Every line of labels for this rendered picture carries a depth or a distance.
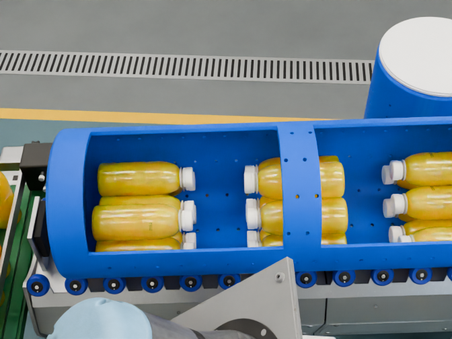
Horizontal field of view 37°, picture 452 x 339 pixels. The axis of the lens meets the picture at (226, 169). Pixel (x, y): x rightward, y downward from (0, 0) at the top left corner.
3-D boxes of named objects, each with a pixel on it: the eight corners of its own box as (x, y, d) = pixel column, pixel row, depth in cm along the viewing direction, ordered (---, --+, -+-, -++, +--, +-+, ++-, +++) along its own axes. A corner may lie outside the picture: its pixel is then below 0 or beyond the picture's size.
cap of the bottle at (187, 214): (182, 207, 126) (192, 207, 126) (183, 227, 127) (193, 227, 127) (181, 213, 122) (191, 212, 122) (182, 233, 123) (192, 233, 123)
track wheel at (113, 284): (124, 274, 130) (126, 270, 132) (101, 274, 130) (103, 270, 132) (126, 295, 131) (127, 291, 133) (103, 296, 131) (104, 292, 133)
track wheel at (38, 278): (47, 276, 130) (49, 272, 132) (23, 277, 130) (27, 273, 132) (49, 298, 131) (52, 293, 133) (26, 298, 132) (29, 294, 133)
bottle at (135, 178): (101, 202, 132) (185, 200, 132) (95, 185, 127) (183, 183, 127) (103, 173, 136) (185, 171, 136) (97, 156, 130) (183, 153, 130)
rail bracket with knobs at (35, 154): (59, 200, 153) (49, 172, 145) (27, 201, 153) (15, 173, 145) (64, 167, 159) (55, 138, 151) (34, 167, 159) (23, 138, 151)
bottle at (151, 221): (96, 201, 127) (183, 198, 127) (99, 235, 128) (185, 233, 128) (89, 210, 121) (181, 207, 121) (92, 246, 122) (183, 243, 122)
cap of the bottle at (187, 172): (183, 190, 132) (193, 190, 132) (182, 181, 129) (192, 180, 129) (184, 173, 134) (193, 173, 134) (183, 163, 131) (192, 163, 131)
